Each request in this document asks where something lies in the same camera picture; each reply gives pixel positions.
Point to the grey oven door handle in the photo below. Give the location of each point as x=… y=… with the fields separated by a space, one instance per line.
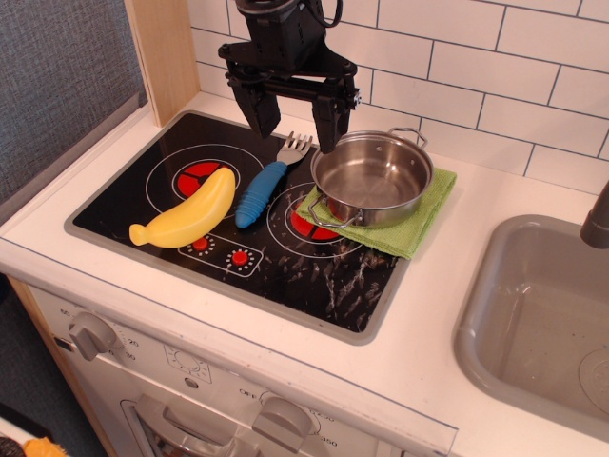
x=178 y=432

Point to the grey faucet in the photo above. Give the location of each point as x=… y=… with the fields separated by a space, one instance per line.
x=595 y=230

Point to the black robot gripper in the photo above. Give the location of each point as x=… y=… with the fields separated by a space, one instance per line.
x=287 y=56

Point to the white toy oven front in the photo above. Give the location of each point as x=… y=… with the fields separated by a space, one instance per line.
x=138 y=364

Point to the grey plastic sink basin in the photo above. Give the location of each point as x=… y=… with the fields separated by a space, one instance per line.
x=534 y=332

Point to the stainless steel pot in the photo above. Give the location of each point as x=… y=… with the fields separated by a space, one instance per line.
x=372 y=179

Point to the grey oven temperature knob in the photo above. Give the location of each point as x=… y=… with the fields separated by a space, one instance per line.
x=283 y=423

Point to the grey timer knob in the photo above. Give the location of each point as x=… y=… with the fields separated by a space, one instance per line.
x=91 y=335

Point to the blue handled toy fork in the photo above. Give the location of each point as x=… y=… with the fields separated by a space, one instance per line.
x=257 y=195

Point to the green microfiber cloth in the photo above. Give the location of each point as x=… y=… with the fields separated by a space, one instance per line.
x=404 y=239

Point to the yellow plastic toy banana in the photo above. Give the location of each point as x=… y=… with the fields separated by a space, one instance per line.
x=193 y=218

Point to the orange plush object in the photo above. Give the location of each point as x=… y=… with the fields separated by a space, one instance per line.
x=43 y=447

